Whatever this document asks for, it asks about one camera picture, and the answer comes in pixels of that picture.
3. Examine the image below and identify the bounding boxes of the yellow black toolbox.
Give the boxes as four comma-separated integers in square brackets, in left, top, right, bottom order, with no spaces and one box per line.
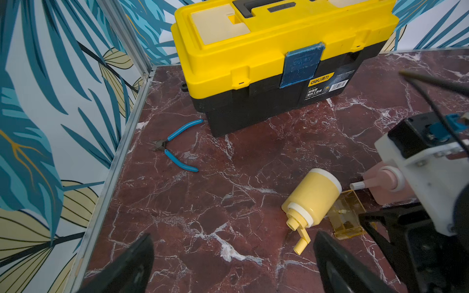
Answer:
[171,0,399,137]

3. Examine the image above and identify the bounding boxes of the yellow transparent tray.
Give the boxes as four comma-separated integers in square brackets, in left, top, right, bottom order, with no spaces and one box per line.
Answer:
[327,190,366,240]

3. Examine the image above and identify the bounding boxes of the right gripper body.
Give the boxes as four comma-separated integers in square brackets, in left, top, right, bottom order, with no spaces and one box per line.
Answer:
[375,112,469,293]

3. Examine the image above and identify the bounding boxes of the pink sharpener centre back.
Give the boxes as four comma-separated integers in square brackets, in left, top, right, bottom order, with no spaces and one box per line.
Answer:
[349,162,416,206]

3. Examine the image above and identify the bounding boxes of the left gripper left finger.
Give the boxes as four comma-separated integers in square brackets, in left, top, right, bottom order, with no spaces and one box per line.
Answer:
[79,233,155,293]

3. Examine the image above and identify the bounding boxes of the blue handled cutters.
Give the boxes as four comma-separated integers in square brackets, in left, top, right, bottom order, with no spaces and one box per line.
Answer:
[149,119,205,173]

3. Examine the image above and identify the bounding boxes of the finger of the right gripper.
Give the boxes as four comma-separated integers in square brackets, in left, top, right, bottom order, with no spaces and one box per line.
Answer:
[359,203,432,278]

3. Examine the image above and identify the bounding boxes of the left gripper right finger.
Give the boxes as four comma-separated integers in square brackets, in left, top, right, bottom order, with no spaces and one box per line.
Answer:
[313,231,394,293]

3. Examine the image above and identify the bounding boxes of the yellow pencil sharpener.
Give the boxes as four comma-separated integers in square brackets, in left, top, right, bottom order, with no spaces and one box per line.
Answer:
[282,168,342,255]

